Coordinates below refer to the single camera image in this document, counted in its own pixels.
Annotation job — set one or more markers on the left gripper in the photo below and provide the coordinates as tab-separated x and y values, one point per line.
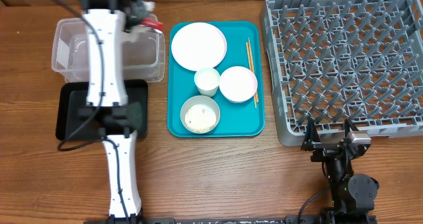
145	8

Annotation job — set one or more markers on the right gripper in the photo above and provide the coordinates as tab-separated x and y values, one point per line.
324	150

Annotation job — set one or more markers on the red snack wrapper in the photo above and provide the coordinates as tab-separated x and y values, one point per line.
150	23

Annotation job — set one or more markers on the white plastic cup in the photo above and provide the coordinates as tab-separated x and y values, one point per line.
207	81

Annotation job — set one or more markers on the white pink bowl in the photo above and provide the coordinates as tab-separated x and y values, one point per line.
238	84

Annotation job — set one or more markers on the grey bowl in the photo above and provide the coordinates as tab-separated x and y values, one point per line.
199	99

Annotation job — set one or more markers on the pile of rice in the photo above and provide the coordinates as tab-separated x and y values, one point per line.
200	118

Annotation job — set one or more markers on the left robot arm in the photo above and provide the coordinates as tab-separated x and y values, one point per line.
107	100

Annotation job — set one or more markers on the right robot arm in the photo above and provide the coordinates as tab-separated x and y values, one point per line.
352	194

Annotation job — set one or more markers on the grey dishwasher rack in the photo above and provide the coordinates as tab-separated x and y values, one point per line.
337	60

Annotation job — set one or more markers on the clear plastic bin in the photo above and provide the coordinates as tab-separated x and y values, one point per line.
143	53

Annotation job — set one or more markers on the large white plate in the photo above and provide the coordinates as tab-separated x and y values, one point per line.
198	45

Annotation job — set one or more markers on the teal plastic tray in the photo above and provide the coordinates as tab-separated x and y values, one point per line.
237	119

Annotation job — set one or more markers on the black plastic tray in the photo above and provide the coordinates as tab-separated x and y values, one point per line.
71	118

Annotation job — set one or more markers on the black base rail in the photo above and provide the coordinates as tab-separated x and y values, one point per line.
290	219

